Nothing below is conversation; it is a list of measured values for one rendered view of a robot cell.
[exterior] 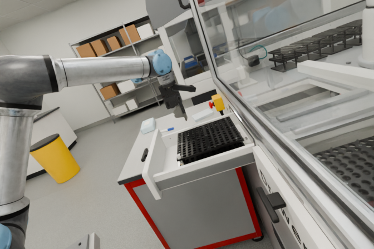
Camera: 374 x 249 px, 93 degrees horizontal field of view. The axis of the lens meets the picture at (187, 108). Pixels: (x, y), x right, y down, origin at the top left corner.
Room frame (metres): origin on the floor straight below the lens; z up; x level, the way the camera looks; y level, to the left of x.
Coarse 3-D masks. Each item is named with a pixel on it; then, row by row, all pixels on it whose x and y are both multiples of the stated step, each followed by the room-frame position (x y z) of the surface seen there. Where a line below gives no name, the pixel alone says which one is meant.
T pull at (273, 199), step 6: (258, 192) 0.26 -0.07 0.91; (264, 192) 0.25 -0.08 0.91; (276, 192) 0.25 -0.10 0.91; (264, 198) 0.24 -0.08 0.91; (270, 198) 0.24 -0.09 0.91; (276, 198) 0.23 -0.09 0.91; (282, 198) 0.23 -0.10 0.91; (264, 204) 0.23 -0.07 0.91; (270, 204) 0.23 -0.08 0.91; (276, 204) 0.22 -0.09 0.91; (282, 204) 0.22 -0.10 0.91; (270, 210) 0.22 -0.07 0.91; (270, 216) 0.21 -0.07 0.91; (276, 216) 0.20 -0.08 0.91; (276, 222) 0.20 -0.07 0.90
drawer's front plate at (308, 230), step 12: (264, 156) 0.33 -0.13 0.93; (264, 168) 0.30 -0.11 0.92; (264, 180) 0.33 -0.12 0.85; (276, 180) 0.26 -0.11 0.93; (288, 192) 0.22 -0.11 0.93; (288, 204) 0.21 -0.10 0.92; (300, 204) 0.20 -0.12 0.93; (288, 216) 0.22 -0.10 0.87; (300, 216) 0.18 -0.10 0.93; (300, 228) 0.18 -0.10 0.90; (312, 228) 0.16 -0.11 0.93; (312, 240) 0.15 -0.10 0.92; (324, 240) 0.14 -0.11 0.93
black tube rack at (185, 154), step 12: (216, 120) 0.64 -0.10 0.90; (228, 120) 0.61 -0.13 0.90; (192, 132) 0.62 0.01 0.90; (204, 132) 0.58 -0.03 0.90; (216, 132) 0.55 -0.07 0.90; (228, 132) 0.53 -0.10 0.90; (192, 144) 0.54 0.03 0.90; (204, 144) 0.51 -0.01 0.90; (216, 144) 0.53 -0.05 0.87; (228, 144) 0.46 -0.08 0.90; (240, 144) 0.48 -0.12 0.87; (192, 156) 0.48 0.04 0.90; (204, 156) 0.49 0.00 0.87
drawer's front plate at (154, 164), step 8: (160, 136) 0.69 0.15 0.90; (152, 144) 0.59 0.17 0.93; (160, 144) 0.65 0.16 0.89; (152, 152) 0.54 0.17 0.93; (160, 152) 0.61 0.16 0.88; (152, 160) 0.51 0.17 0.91; (160, 160) 0.57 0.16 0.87; (144, 168) 0.46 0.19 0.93; (152, 168) 0.48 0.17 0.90; (160, 168) 0.54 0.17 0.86; (144, 176) 0.43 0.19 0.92; (152, 176) 0.46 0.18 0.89; (152, 184) 0.43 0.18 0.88; (152, 192) 0.44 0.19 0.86; (160, 192) 0.45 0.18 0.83
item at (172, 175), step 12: (240, 132) 0.59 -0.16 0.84; (168, 144) 0.69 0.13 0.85; (252, 144) 0.43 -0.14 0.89; (168, 156) 0.62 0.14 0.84; (216, 156) 0.43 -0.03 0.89; (228, 156) 0.43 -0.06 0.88; (240, 156) 0.42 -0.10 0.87; (252, 156) 0.42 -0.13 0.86; (168, 168) 0.55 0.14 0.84; (180, 168) 0.44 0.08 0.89; (192, 168) 0.44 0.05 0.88; (204, 168) 0.43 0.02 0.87; (216, 168) 0.43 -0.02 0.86; (228, 168) 0.43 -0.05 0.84; (156, 180) 0.45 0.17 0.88; (168, 180) 0.45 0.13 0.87; (180, 180) 0.44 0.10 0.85; (192, 180) 0.44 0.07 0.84
